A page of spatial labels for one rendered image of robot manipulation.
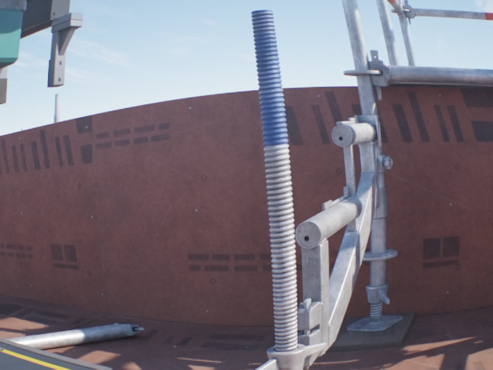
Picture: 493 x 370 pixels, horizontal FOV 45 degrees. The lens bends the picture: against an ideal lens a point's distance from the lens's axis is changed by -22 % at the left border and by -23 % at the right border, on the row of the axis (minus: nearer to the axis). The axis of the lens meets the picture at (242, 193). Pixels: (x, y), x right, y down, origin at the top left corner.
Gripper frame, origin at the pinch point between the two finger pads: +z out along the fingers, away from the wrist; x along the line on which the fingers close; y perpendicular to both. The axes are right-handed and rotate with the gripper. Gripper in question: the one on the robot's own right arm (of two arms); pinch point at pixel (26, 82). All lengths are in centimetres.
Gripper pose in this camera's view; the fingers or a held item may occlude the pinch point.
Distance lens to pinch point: 91.4
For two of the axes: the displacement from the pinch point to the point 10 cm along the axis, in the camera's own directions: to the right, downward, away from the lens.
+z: 0.7, 9.9, 0.7
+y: -3.9, 0.9, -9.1
